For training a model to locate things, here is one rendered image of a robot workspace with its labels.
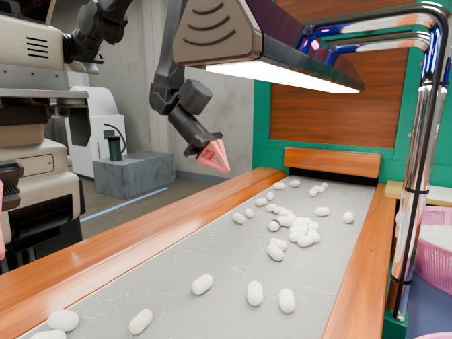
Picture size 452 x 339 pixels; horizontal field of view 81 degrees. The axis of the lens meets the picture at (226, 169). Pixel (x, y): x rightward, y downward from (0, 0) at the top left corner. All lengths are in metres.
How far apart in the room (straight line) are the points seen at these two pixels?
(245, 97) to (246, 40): 2.92
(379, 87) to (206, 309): 0.81
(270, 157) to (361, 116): 0.35
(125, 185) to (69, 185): 2.19
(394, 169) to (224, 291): 0.71
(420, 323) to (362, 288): 0.15
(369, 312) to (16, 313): 0.43
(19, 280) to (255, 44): 0.44
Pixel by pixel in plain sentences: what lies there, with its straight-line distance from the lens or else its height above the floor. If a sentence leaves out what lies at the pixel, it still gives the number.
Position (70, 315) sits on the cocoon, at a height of 0.76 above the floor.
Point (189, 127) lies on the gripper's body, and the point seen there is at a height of 0.95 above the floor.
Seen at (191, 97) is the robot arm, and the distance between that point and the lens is 0.64.
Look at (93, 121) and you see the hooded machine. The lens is 3.87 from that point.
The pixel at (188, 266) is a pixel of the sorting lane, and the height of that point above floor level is 0.74.
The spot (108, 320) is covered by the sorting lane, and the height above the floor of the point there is 0.74.
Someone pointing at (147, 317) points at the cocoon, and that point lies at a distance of 0.38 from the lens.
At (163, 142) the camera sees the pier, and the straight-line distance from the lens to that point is 3.72.
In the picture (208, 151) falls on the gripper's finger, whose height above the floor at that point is 0.90.
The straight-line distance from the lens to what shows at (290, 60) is 0.27.
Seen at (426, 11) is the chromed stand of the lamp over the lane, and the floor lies 1.11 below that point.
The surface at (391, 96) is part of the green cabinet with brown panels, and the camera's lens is 0.97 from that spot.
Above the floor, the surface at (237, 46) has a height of 1.05.
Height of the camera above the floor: 1.01
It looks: 14 degrees down
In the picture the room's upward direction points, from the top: straight up
